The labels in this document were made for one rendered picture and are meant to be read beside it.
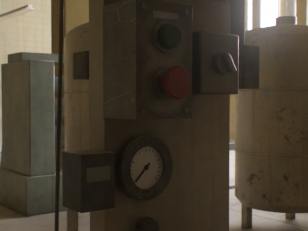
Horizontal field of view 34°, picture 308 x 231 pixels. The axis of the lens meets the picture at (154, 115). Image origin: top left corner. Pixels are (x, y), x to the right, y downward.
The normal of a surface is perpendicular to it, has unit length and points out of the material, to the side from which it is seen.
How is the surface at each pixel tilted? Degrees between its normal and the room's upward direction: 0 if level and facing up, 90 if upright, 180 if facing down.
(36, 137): 90
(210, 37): 90
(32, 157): 90
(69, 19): 90
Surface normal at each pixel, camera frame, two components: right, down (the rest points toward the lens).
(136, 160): 0.61, 0.03
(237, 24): 0.06, 0.04
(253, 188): -0.75, 0.02
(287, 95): -0.22, 0.04
